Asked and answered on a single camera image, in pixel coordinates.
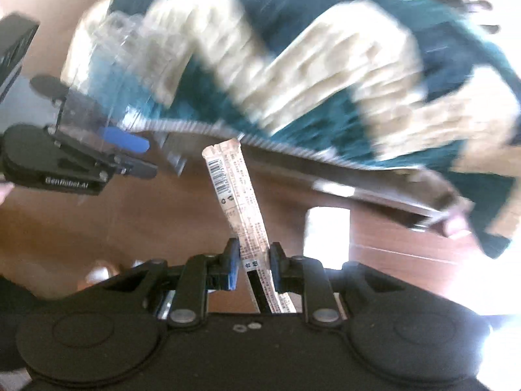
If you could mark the clear plastic bottle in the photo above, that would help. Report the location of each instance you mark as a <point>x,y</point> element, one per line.
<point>131,68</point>

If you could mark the bed frame rail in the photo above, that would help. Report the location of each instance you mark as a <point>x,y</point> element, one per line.
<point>427,196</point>

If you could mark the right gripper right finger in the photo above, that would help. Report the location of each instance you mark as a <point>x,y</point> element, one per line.
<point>307,278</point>

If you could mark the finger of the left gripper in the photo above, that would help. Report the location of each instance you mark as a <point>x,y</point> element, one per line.
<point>123,140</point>
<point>126,165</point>

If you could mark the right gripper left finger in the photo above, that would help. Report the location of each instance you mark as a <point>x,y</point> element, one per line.
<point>193,281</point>

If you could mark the teal and cream quilt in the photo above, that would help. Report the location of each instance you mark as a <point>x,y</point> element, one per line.
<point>380,83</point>

